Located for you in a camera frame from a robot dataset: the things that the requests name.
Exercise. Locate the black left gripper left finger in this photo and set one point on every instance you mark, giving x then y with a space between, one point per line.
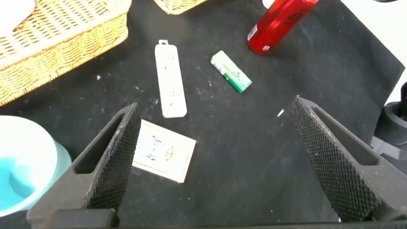
108 165

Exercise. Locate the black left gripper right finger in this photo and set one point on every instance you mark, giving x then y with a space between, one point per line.
343 171

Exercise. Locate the teal plastic mug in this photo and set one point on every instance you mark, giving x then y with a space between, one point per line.
28 152

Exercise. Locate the green chewing gum pack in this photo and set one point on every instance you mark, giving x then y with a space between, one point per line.
230 71

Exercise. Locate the red soda can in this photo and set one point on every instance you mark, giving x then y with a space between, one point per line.
276 25

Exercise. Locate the cream playing card box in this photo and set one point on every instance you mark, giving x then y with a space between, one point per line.
165 152

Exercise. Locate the black robot chassis part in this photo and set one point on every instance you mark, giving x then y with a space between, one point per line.
392 124

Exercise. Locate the clear plastic compass case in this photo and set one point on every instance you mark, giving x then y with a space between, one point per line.
170 79

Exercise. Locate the black table cloth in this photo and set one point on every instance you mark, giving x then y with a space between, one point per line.
238 143

